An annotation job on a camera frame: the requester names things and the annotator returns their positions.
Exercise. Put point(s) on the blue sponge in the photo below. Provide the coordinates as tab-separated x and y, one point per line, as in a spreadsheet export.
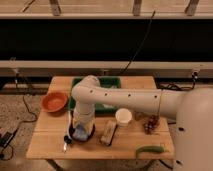
80	134

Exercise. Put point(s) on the orange bowl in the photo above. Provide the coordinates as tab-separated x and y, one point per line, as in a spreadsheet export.
54	101

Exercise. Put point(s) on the black power adapter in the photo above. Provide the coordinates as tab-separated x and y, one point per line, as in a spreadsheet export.
5	139

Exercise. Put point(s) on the white handled spoon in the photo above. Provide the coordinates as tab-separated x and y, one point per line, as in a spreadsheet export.
67	137

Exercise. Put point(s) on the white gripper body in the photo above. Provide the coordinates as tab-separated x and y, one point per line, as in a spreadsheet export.
87	121

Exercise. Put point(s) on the wooden block brush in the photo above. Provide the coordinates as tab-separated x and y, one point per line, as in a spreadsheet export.
108	134

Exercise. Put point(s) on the green cucumber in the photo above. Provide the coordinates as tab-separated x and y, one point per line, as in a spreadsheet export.
152	149

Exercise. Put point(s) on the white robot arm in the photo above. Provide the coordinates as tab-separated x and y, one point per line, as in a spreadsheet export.
192	110

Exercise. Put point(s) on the white cup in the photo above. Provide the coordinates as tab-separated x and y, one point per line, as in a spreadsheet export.
123	116

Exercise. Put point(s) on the white folded cloth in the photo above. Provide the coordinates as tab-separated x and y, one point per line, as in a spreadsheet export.
108	106

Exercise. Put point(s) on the purple bowl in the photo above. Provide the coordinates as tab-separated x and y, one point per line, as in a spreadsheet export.
71	131

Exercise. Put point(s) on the brown grape bunch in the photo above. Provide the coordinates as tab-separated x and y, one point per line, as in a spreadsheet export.
151	124

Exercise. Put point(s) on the green plastic tray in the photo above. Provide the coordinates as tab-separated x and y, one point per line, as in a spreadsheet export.
105	82

